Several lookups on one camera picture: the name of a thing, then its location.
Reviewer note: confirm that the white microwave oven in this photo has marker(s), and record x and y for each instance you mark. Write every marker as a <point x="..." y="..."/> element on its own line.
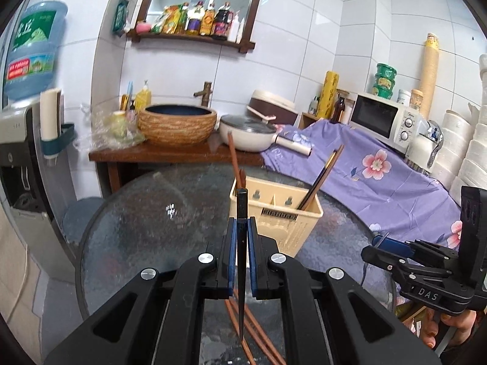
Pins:
<point x="374" y="116"/>

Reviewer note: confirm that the green hanging packet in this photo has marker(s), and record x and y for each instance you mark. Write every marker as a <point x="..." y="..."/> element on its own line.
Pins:
<point x="121" y="17"/>

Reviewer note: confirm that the person's right hand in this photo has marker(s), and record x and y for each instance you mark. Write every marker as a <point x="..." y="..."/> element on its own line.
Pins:
<point x="460" y="321"/>

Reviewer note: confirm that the blue water jug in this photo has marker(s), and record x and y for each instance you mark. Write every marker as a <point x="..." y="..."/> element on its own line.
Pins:
<point x="34" y="45"/>

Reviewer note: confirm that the dark soy sauce bottle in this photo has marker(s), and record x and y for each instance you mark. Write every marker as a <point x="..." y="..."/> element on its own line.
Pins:
<point x="222" y="24"/>

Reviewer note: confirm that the stacks of white paper bowls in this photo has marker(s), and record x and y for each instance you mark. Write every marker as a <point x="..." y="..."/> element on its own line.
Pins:
<point x="468" y="152"/>

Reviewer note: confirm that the cream pan with lid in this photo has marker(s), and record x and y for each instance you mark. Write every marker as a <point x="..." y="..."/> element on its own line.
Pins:
<point x="247" y="138"/>

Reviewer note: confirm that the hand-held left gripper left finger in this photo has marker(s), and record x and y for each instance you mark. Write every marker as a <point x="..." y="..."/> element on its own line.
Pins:
<point x="231" y="254"/>

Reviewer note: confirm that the brown and white rice cooker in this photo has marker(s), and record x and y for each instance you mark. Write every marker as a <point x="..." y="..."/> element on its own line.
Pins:
<point x="281" y="112"/>

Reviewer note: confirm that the pink bowl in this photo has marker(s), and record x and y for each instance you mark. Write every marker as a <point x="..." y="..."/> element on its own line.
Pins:
<point x="143" y="26"/>

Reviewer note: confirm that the white ladle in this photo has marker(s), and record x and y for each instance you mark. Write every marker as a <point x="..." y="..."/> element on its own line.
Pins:
<point x="262" y="113"/>

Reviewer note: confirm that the bronze bamboo-shaped faucet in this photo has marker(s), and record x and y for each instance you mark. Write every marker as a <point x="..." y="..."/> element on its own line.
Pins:
<point x="205" y="93"/>

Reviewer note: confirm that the purple floral cloth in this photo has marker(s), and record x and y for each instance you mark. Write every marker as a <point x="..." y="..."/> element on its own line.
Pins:
<point x="380" y="197"/>

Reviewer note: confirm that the white roll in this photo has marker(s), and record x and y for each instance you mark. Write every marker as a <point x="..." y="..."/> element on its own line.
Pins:
<point x="49" y="114"/>

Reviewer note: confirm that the woven pattern wash basin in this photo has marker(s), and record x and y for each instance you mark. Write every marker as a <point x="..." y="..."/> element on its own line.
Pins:
<point x="175" y="129"/>

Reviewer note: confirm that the brown glass bottle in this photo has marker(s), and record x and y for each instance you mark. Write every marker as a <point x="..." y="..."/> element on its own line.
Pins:
<point x="338" y="110"/>

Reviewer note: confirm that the teal wall holder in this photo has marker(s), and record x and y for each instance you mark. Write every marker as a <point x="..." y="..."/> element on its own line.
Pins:
<point x="62" y="140"/>

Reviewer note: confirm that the yellow seasoning packet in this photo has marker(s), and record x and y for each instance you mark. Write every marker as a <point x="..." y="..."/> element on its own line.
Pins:
<point x="167" y="21"/>

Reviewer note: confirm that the black chopstick with gold band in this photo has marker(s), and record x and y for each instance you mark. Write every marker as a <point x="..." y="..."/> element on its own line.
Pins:
<point x="317" y="182"/>

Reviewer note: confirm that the amber sauce bottle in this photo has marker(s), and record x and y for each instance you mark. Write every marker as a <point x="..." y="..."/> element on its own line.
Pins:
<point x="208" y="22"/>

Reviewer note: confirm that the clear plastic bag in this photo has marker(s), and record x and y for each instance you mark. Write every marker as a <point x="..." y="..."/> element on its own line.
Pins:
<point x="114" y="129"/>

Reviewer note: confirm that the yellow wrap roll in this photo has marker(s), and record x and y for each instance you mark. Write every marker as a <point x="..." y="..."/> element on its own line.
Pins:
<point x="329" y="95"/>

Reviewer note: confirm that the cream plastic utensil holder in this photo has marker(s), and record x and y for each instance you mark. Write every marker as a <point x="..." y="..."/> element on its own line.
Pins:
<point x="296" y="232"/>

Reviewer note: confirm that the brown wooden chopstick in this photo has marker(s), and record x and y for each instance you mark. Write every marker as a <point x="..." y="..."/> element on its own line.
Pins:
<point x="234" y="156"/>
<point x="331" y="167"/>
<point x="266" y="340"/>
<point x="232" y="313"/>
<point x="258" y="346"/>

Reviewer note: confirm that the bottle with purple label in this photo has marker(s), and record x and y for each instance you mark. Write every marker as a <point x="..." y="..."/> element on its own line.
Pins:
<point x="196" y="21"/>

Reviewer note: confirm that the plain black chopstick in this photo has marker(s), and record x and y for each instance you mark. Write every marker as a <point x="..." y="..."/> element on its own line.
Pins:
<point x="242" y="205"/>

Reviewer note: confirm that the wooden counter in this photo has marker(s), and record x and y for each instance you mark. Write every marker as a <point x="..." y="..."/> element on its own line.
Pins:
<point x="152" y="156"/>

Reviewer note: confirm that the tall stack of tan cups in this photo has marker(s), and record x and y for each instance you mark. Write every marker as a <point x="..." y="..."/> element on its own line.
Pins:
<point x="429" y="76"/>

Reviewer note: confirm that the small wooden box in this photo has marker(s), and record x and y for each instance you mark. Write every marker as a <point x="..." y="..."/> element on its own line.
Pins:
<point x="307" y="121"/>

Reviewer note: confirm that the grey round stool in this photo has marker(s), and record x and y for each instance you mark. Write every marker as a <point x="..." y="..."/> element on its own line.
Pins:
<point x="81" y="216"/>

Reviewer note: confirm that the water dispenser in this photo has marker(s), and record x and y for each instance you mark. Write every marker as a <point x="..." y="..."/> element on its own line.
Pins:
<point x="15" y="152"/>

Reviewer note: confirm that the wooden framed mirror shelf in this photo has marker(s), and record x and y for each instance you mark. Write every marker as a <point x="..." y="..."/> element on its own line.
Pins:
<point x="171" y="37"/>

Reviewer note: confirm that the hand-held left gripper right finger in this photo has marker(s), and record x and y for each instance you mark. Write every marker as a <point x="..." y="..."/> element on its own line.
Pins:
<point x="252" y="254"/>

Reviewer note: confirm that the white squeeze bottle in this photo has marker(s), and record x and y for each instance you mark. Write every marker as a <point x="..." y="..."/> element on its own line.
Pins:
<point x="233" y="28"/>

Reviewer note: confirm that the small white bottle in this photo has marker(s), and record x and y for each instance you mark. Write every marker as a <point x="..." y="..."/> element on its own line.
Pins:
<point x="241" y="32"/>

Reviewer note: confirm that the green noodle cup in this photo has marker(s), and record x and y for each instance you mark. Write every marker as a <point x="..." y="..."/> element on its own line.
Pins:
<point x="385" y="82"/>
<point x="386" y="70"/>
<point x="382" y="93"/>

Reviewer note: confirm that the green oil bottle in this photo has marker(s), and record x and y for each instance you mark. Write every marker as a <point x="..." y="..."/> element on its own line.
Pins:
<point x="183" y="19"/>

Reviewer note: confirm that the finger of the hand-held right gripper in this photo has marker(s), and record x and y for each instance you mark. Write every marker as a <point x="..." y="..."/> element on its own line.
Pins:
<point x="393" y="245"/>
<point x="380" y="256"/>

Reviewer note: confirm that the yellow soap bottle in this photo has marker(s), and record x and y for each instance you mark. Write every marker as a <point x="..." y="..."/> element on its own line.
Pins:
<point x="143" y="99"/>

